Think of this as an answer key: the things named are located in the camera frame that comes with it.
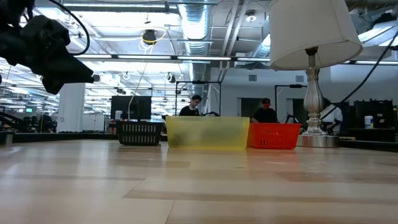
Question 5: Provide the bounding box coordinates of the white square pillar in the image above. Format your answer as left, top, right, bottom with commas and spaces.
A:
57, 82, 86, 133

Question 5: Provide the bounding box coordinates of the silver ceiling air duct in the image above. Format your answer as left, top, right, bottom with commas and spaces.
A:
177, 0, 215, 57

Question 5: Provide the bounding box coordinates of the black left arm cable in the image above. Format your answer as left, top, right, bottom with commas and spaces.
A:
46, 0, 91, 56

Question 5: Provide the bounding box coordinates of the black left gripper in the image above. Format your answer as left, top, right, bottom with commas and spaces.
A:
9, 29, 95, 95

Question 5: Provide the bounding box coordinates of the red slotted plastic basket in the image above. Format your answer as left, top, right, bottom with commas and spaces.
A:
247, 123, 302, 150

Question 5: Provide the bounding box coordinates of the yellow translucent plastic bin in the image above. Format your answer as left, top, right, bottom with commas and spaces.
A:
165, 115, 251, 151

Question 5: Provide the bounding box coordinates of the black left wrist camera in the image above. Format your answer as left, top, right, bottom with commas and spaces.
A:
20, 14, 72, 46

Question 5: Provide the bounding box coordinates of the white hanging cable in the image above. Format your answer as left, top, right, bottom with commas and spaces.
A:
127, 43, 156, 121

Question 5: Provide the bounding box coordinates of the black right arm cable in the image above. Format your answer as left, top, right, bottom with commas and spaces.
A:
320, 30, 398, 121

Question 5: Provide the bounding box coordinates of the black ceiling-hung device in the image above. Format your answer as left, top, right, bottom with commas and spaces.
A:
142, 29, 157, 45

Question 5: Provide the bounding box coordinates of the silver table lamp base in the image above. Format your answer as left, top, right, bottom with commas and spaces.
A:
297, 46, 340, 149

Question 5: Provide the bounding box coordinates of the white fabric lamp shade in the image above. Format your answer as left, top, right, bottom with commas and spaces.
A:
269, 0, 364, 71

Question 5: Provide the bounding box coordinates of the black slotted plastic basket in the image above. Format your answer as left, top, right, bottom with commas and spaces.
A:
116, 120, 165, 146

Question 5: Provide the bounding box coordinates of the long ceiling light fixture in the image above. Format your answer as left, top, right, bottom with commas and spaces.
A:
74, 54, 271, 63

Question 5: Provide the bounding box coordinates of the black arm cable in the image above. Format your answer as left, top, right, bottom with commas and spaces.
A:
46, 0, 91, 56
320, 30, 398, 121

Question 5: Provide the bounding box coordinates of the person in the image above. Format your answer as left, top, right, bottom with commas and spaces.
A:
39, 113, 54, 133
251, 98, 279, 124
23, 114, 39, 131
179, 95, 203, 116
320, 98, 344, 133

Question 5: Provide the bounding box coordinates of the black computer monitor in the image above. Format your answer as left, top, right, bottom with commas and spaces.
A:
110, 95, 152, 121

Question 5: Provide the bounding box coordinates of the black equipment rack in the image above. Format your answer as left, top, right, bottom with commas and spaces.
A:
354, 99, 398, 130

